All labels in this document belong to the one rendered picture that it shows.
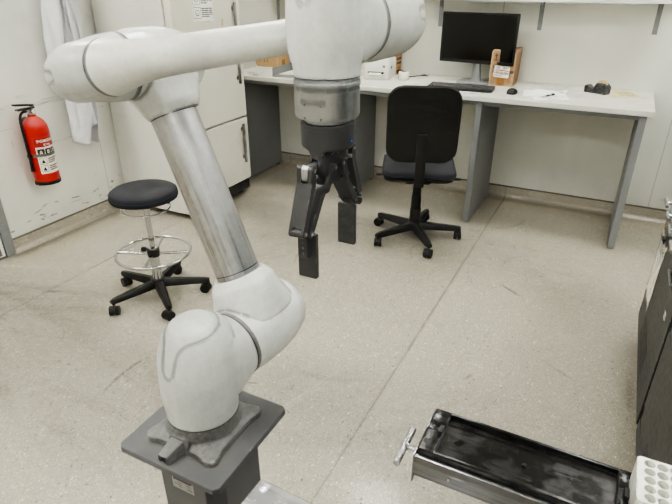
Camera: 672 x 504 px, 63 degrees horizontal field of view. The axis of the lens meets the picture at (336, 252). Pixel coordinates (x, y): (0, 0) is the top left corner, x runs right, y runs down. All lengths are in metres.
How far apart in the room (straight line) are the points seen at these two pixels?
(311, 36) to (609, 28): 3.66
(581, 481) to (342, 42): 0.82
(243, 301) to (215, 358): 0.16
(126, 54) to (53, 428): 1.78
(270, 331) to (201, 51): 0.60
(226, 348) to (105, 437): 1.33
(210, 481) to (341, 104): 0.78
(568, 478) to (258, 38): 0.91
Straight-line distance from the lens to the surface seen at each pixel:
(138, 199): 2.79
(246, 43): 0.93
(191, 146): 1.19
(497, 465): 1.08
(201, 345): 1.08
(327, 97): 0.72
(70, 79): 1.11
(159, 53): 0.96
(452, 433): 1.12
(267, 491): 0.99
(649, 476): 1.07
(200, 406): 1.14
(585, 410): 2.53
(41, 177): 3.88
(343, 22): 0.71
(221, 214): 1.20
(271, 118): 5.04
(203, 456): 1.20
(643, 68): 4.30
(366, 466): 2.12
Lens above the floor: 1.58
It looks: 27 degrees down
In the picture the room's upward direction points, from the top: straight up
